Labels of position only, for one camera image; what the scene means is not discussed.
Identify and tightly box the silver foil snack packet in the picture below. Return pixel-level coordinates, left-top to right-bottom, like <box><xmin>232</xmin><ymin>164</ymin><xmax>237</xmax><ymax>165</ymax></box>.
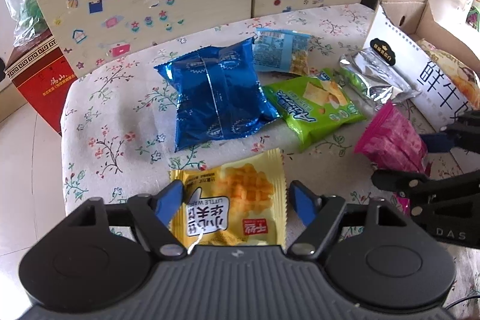
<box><xmin>338</xmin><ymin>48</ymin><xmax>420</xmax><ymax>110</ymax></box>

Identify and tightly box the clear plastic bag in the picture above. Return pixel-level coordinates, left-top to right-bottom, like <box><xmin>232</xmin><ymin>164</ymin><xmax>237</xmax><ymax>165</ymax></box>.
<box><xmin>5</xmin><ymin>0</ymin><xmax>48</xmax><ymax>47</ymax></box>

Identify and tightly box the dark blue foil snack packet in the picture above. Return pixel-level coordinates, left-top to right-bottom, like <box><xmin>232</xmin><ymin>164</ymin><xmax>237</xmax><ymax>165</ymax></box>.
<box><xmin>155</xmin><ymin>37</ymin><xmax>280</xmax><ymax>152</ymax></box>

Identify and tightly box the light blue cracker packet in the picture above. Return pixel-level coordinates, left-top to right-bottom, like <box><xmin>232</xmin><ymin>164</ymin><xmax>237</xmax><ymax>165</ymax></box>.
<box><xmin>252</xmin><ymin>28</ymin><xmax>312</xmax><ymax>76</ymax></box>

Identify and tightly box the pink snack packet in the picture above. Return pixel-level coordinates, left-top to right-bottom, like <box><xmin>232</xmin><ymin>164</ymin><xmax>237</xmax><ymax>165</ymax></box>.
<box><xmin>353</xmin><ymin>100</ymin><xmax>430</xmax><ymax>215</ymax></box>

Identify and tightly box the yellow waffle snack packet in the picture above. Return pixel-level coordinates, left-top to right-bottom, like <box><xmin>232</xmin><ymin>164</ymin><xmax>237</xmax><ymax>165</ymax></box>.
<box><xmin>169</xmin><ymin>149</ymin><xmax>287</xmax><ymax>248</ymax></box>

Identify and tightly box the green cracker snack packet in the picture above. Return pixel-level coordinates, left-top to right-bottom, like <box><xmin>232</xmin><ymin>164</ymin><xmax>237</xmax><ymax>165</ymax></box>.
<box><xmin>263</xmin><ymin>68</ymin><xmax>366</xmax><ymax>151</ymax></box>

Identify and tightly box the cardboard milk box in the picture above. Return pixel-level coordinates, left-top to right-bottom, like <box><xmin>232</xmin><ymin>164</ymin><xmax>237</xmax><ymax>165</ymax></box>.
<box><xmin>364</xmin><ymin>0</ymin><xmax>479</xmax><ymax>131</ymax></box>

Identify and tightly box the cream bread snack packet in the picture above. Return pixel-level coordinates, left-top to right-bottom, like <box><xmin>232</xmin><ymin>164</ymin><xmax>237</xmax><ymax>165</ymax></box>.
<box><xmin>416</xmin><ymin>39</ymin><xmax>480</xmax><ymax>110</ymax></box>

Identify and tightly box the floral tablecloth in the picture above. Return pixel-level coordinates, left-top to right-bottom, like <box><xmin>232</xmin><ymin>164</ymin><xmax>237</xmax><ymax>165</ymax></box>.
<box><xmin>59</xmin><ymin>2</ymin><xmax>480</xmax><ymax>320</ymax></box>

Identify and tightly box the red gift box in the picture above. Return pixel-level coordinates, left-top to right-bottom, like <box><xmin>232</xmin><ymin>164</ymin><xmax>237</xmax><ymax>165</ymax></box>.
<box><xmin>6</xmin><ymin>30</ymin><xmax>77</xmax><ymax>133</ymax></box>

